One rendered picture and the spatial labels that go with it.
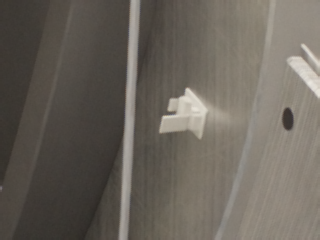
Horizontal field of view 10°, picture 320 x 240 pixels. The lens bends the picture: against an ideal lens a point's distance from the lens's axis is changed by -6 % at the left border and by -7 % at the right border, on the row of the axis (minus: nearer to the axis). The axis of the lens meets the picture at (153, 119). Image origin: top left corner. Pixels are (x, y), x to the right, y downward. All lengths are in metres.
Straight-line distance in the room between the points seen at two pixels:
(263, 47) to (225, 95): 0.04
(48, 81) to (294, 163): 0.18
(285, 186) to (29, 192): 0.21
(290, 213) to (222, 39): 0.11
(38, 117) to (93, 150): 0.04
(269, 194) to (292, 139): 0.03
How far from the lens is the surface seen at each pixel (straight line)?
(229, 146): 0.94
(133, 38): 0.96
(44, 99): 1.01
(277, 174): 0.88
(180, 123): 0.96
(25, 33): 1.90
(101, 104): 1.02
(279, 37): 0.90
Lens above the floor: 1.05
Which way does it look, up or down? 6 degrees down
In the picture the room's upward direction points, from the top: 1 degrees clockwise
